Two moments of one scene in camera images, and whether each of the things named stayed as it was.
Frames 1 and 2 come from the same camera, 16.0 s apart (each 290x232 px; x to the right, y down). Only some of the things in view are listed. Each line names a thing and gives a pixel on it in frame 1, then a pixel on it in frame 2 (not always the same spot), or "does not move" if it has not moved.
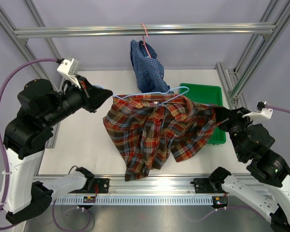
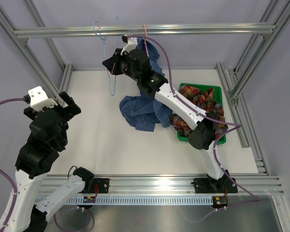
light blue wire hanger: [157, 92] to [105, 39]
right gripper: [234, 115] to [112, 64]
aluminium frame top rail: [151, 30] does not move
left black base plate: [103, 184] does not move
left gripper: [95, 94] to [69, 111]
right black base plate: [203, 185] does not move
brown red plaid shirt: [144, 129] to [205, 101]
